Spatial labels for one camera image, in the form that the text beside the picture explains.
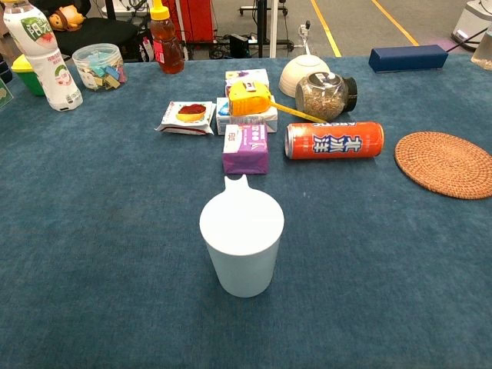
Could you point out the woven rattan coaster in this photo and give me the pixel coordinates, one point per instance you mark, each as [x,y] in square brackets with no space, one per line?
[446,165]

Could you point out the green tissue box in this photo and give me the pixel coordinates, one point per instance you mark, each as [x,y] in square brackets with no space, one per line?
[4,96]

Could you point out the white blue milk carton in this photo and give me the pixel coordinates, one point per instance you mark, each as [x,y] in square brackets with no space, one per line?
[225,123]

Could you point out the purple milk carton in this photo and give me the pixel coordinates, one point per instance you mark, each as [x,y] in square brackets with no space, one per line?
[246,153]

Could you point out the white appliance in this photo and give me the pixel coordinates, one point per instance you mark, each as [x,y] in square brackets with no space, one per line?
[473,19]

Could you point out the orange soda can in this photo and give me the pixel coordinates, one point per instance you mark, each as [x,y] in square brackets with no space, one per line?
[334,142]

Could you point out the white power strip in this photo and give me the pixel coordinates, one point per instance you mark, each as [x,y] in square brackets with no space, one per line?
[304,30]

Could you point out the navy blue box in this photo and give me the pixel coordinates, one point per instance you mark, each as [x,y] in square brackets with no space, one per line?
[407,59]

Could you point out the snack packet with tart picture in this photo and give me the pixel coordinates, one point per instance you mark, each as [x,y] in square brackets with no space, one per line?
[188,115]

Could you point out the red cabinet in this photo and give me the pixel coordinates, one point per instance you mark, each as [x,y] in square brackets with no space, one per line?
[196,19]

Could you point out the black box on floor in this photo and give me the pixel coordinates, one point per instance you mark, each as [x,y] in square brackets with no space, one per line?
[240,46]

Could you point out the brown monkey plush toy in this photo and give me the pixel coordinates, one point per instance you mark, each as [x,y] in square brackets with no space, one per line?
[65,19]

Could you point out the white plastic cup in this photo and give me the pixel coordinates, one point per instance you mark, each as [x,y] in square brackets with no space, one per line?
[242,238]

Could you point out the clear jar of colourful clips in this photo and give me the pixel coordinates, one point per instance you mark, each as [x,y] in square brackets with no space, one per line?
[98,69]

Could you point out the honey bottle with yellow cap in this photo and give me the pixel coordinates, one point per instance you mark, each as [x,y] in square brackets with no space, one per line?
[167,50]

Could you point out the green container with yellow lid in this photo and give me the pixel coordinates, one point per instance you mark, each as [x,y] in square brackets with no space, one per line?
[27,77]

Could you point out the blue table cloth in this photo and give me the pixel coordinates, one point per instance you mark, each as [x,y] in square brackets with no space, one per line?
[115,230]

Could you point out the white stand leg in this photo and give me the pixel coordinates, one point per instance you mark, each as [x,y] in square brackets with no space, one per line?
[273,27]

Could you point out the cream ceramic bowl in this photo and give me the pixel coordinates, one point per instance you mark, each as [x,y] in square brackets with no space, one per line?
[296,73]

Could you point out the black tripod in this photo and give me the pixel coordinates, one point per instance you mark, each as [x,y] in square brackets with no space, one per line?
[263,27]

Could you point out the black office chair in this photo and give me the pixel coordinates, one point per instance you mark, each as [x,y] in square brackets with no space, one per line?
[100,32]

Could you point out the white yogurt drink bottle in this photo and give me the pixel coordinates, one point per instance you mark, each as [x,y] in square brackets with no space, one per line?
[54,69]

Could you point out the yellow tape measure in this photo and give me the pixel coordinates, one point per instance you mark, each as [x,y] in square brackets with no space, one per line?
[248,100]

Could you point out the glass jar with black lid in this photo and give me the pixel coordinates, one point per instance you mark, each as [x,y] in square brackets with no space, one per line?
[319,98]

